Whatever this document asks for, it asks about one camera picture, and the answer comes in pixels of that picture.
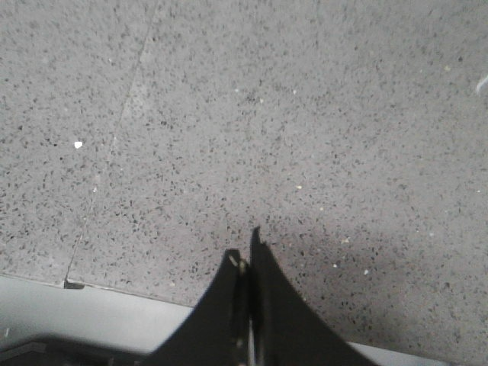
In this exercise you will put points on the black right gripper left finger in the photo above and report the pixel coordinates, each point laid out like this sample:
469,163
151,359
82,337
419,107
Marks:
216,332

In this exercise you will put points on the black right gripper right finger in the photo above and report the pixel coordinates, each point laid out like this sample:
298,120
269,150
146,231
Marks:
286,331

